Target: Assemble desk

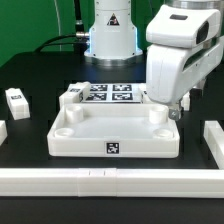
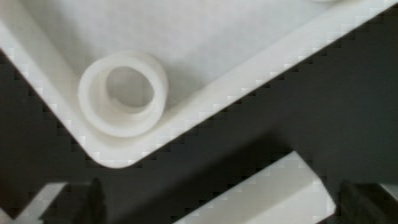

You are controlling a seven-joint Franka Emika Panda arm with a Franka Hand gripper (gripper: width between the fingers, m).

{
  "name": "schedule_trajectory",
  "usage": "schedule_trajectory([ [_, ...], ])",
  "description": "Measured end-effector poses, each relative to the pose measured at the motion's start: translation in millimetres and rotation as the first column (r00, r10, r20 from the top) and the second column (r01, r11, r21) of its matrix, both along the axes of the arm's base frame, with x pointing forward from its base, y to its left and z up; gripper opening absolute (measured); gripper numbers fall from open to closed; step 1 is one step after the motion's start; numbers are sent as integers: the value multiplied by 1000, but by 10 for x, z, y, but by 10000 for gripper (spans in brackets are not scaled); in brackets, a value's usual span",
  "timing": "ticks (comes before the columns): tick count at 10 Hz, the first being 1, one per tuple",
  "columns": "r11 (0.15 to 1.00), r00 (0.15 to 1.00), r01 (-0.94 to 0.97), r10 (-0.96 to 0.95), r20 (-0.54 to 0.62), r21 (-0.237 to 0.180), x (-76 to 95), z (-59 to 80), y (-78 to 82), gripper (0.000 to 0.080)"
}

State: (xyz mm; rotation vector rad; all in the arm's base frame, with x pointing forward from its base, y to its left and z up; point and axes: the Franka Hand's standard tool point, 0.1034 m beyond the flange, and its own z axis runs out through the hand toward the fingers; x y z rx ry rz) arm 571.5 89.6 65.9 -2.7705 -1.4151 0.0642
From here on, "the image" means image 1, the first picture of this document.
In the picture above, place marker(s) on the fiducial marker sheet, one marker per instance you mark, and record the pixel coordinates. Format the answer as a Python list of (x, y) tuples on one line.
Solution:
[(114, 93)]

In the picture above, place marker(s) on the white right fence rail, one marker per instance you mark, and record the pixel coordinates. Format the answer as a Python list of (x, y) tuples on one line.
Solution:
[(214, 137)]

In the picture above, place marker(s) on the white fence rail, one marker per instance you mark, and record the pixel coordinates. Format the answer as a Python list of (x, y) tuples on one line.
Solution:
[(112, 182), (214, 137)]

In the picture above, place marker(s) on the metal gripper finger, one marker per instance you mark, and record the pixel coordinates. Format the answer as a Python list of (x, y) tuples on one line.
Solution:
[(175, 111)]

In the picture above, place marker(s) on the white desk top tray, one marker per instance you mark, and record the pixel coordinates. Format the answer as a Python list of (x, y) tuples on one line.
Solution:
[(113, 130)]

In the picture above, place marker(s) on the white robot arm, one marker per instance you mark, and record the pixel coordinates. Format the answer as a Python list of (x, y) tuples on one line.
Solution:
[(113, 37)]

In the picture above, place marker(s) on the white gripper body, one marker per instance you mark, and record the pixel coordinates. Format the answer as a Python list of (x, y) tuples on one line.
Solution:
[(186, 45)]

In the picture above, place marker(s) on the white front fence rail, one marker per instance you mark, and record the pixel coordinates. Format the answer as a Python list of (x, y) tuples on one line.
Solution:
[(112, 182)]

